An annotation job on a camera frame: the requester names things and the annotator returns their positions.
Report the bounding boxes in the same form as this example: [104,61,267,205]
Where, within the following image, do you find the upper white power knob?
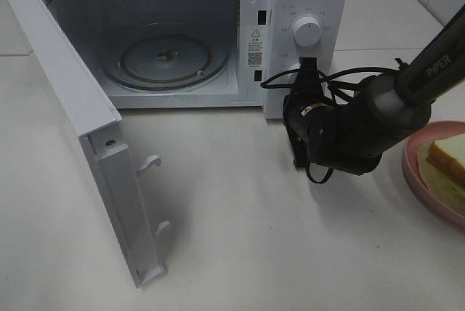
[293,15,323,47]

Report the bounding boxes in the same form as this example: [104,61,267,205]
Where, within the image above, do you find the pink round plate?
[402,121,464,233]

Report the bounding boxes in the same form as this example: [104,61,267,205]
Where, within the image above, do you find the lower white timer knob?
[282,63,300,84]

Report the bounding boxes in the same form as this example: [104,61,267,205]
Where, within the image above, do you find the white bread sandwich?
[416,134,464,212]

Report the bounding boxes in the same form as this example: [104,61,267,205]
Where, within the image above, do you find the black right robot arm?
[283,9,464,182]

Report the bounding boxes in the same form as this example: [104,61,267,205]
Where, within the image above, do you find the white microwave door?
[6,0,171,288]

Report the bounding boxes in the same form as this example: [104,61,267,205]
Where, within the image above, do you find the glass microwave turntable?
[98,23,236,91]

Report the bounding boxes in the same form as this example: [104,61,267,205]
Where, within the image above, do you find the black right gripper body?
[283,57,341,169]

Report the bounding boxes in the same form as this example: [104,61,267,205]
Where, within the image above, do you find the white microwave oven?
[43,0,345,119]

